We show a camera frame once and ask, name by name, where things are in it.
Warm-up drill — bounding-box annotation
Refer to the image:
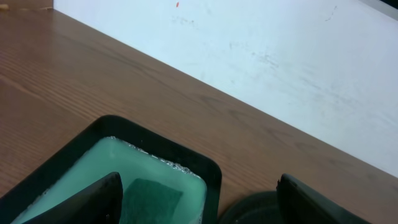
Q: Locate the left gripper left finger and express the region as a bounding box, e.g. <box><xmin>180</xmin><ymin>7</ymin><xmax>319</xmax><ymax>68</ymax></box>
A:
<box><xmin>24</xmin><ymin>172</ymin><xmax>123</xmax><ymax>224</ymax></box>

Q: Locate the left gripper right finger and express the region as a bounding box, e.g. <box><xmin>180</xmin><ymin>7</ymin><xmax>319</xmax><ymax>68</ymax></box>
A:
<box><xmin>276</xmin><ymin>174</ymin><xmax>369</xmax><ymax>224</ymax></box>

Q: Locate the green yellow sponge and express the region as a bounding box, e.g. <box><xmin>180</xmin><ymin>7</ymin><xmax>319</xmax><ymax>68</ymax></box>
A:
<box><xmin>119</xmin><ymin>179</ymin><xmax>183</xmax><ymax>224</ymax></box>

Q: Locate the round black serving tray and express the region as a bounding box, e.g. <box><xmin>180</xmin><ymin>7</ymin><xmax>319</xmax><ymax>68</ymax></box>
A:
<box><xmin>218</xmin><ymin>191</ymin><xmax>284</xmax><ymax>224</ymax></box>

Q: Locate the dark green rectangular water tray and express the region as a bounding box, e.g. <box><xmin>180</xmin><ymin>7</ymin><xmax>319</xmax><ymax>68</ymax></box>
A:
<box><xmin>1</xmin><ymin>115</ymin><xmax>222</xmax><ymax>223</ymax></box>

